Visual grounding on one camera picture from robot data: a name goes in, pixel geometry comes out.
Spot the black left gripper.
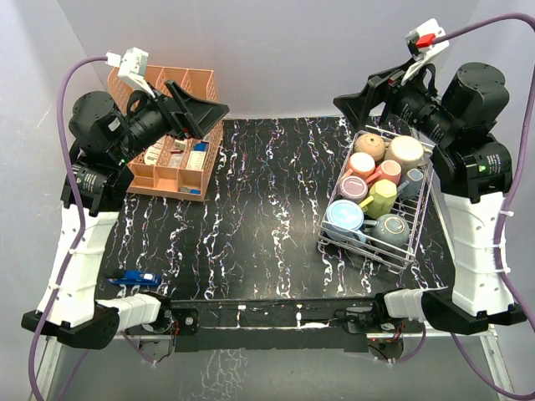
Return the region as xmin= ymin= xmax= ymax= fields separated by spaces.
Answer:
xmin=110 ymin=79 xmax=227 ymax=164

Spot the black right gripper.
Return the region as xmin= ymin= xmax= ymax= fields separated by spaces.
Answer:
xmin=334 ymin=59 xmax=460 ymax=146

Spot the tan glazed round mug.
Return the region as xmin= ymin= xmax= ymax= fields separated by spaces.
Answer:
xmin=354 ymin=133 xmax=386 ymax=163

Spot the light pink mug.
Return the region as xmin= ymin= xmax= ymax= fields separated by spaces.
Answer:
xmin=344 ymin=152 xmax=375 ymax=179

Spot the green-inside mushroom pattern mug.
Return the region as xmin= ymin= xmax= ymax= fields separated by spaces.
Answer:
xmin=384 ymin=135 xmax=431 ymax=170

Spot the pink mug white inside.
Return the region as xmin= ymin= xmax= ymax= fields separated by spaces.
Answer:
xmin=365 ymin=160 xmax=401 ymax=186

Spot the purple ceramic mug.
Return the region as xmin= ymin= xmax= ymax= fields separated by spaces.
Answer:
xmin=337 ymin=175 xmax=368 ymax=203

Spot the yellow-green ceramic mug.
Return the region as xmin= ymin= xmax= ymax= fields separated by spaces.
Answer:
xmin=359 ymin=180 xmax=397 ymax=220

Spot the small white cup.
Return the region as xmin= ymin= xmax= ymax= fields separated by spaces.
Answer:
xmin=397 ymin=168 xmax=424 ymax=199

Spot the light blue ceramic mug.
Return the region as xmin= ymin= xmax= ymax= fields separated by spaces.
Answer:
xmin=324 ymin=199 xmax=366 ymax=247

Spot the dark grey round mug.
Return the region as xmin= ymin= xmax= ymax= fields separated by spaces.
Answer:
xmin=364 ymin=213 xmax=410 ymax=250

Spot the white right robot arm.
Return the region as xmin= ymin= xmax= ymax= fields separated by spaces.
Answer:
xmin=334 ymin=63 xmax=526 ymax=335

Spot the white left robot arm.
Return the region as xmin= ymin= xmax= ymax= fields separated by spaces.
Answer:
xmin=21 ymin=80 xmax=230 ymax=350

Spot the blue white small box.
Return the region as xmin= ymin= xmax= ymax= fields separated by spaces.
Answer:
xmin=193 ymin=141 xmax=210 ymax=152

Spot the white red medicine box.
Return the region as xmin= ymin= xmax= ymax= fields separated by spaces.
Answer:
xmin=171 ymin=140 xmax=187 ymax=153

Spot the white printed flat box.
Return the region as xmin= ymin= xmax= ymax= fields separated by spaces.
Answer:
xmin=186 ymin=150 xmax=206 ymax=170

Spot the pink plastic file organizer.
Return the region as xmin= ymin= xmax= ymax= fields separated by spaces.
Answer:
xmin=128 ymin=66 xmax=223 ymax=201

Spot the white labelled box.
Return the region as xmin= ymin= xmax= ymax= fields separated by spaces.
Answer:
xmin=144 ymin=138 xmax=166 ymax=165

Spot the blue capped small bottle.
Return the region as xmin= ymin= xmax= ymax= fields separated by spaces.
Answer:
xmin=180 ymin=187 xmax=201 ymax=195

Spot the blue stapler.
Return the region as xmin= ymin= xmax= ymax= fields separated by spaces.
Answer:
xmin=106 ymin=270 xmax=161 ymax=287

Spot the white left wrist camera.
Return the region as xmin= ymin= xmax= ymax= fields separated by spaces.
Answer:
xmin=105 ymin=47 xmax=155 ymax=98

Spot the white wire dish rack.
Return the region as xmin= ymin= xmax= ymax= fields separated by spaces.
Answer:
xmin=318 ymin=126 xmax=433 ymax=274

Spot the black front mounting rail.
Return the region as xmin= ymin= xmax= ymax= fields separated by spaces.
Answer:
xmin=125 ymin=292 xmax=419 ymax=356

